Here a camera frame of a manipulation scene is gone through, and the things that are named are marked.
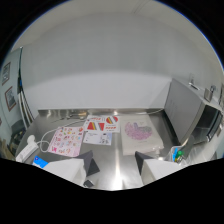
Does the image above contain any small dark object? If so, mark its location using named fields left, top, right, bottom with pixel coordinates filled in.
left=83, top=179, right=96, bottom=189

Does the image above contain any pink sticker sheet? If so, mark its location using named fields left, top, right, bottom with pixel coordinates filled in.
left=47, top=125, right=85, bottom=158

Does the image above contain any blue and white packet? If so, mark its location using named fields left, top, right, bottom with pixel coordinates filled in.
left=32, top=155, right=50, bottom=169

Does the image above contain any white sheet with coloured triangles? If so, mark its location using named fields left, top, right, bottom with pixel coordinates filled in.
left=82, top=114, right=121, bottom=134

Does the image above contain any white power cable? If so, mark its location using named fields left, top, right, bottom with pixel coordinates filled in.
left=35, top=119, right=88, bottom=154

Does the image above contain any small metal container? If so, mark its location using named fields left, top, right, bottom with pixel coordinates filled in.
left=203, top=84, right=217, bottom=103

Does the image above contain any white power strip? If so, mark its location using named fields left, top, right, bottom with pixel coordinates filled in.
left=15, top=134, right=40, bottom=163

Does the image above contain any framed picture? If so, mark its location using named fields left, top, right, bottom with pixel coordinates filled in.
left=4, top=86, right=18, bottom=113
left=1, top=61, right=12, bottom=87

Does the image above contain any stainless steel appliance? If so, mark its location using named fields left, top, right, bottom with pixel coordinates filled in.
left=163, top=77, right=224, bottom=146

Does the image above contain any clear holder with pens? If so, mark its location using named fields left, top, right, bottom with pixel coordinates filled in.
left=169, top=145, right=188, bottom=165

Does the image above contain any white bag with purple print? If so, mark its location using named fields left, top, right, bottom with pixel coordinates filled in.
left=120, top=119, right=165, bottom=157

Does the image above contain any small white printed sheet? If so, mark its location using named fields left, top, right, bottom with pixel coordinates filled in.
left=82, top=130, right=114, bottom=147

